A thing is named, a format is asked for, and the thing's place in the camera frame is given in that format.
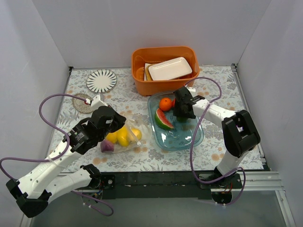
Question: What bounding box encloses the brown speckled plate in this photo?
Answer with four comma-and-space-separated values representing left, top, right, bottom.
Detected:
72, 93, 93, 114

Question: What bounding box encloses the yellow lemon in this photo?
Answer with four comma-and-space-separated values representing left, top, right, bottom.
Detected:
105, 132, 117, 144

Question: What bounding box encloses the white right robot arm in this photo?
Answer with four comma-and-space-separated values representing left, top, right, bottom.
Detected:
173, 86, 260, 188

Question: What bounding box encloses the white rectangular tray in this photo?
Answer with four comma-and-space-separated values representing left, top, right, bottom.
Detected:
146, 57, 193, 81

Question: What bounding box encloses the purple sweet potato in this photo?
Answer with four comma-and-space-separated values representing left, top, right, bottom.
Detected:
100, 140, 115, 153

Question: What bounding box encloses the clear blue glass tray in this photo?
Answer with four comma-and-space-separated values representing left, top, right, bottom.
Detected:
147, 91, 199, 151

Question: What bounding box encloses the orange mandarin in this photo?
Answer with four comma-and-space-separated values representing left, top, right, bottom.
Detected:
159, 97, 173, 112

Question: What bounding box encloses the clear zip top bag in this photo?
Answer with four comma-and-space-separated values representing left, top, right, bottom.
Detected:
100, 113, 152, 154

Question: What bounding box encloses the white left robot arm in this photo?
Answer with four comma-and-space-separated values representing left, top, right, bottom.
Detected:
6, 106, 126, 218

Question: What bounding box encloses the orange plastic basin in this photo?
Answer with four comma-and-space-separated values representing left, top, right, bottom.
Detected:
132, 46, 200, 96

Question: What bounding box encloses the watermelon slice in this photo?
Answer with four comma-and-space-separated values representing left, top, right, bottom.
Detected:
154, 108, 174, 130

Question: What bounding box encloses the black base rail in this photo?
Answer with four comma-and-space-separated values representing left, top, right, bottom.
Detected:
81, 170, 246, 206

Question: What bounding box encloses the green pepper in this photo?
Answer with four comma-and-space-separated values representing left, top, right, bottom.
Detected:
177, 117, 188, 122

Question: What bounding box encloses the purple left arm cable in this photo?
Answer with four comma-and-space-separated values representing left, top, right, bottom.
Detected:
0, 93, 114, 216

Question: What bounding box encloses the yellow mango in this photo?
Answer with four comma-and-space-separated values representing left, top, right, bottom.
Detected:
117, 126, 129, 147

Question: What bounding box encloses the yellow pear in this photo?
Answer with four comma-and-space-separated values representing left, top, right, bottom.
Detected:
131, 128, 142, 140

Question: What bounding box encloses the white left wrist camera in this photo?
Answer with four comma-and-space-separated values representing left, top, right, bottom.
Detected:
85, 94, 108, 111

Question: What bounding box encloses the blue striped white plate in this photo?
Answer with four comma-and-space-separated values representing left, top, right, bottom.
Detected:
86, 69, 117, 93

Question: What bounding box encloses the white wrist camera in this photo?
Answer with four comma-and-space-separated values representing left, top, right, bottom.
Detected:
85, 94, 108, 111
187, 87, 196, 94

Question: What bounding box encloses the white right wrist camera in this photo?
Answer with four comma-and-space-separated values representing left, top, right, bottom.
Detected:
187, 87, 196, 94

